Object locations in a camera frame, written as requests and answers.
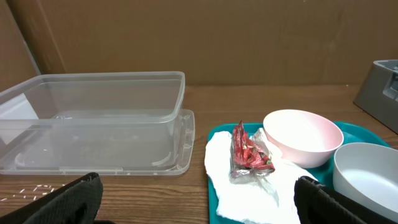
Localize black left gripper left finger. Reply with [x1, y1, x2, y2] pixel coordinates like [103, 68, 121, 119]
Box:
[1, 172, 114, 224]

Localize pink plastic bowl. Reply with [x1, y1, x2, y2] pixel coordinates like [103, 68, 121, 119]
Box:
[263, 110, 344, 168]

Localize red snack wrapper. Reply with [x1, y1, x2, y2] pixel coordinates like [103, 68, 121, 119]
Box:
[231, 121, 275, 179]

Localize scattered rice grains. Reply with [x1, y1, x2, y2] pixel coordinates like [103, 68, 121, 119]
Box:
[1, 184, 66, 202]

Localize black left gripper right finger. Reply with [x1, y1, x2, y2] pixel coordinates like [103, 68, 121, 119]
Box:
[294, 176, 396, 224]

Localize grey dishwasher rack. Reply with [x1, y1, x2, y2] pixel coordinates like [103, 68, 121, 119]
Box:
[354, 60, 397, 133]

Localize clear plastic bin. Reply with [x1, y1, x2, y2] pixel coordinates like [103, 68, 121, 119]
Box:
[1, 72, 186, 175]

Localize crumpled white napkin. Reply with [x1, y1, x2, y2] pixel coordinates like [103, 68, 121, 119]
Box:
[205, 128, 313, 223]

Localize grey plastic bowl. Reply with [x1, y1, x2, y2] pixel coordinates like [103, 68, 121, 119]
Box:
[333, 142, 397, 222]

